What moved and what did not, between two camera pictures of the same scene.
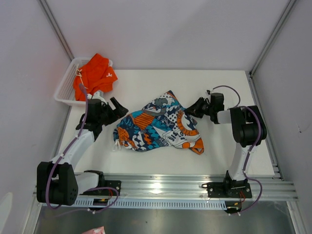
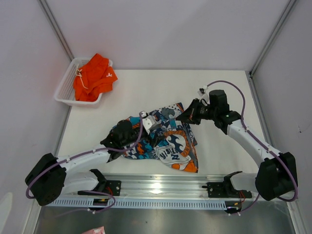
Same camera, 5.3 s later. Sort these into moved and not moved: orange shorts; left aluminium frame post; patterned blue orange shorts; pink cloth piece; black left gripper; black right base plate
Moved: black left gripper; patterned blue orange shorts
Not moved: black right base plate; pink cloth piece; orange shorts; left aluminium frame post
